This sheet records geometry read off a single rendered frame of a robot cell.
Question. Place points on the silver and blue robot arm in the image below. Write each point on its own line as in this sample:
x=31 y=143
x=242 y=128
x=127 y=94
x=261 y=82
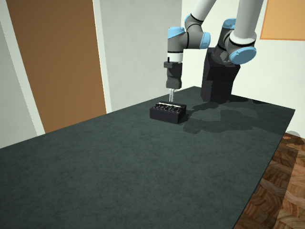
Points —
x=236 y=40

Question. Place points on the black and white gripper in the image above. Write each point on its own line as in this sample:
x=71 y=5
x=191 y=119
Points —
x=174 y=67

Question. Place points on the black lighting desk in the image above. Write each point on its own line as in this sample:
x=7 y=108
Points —
x=167 y=111

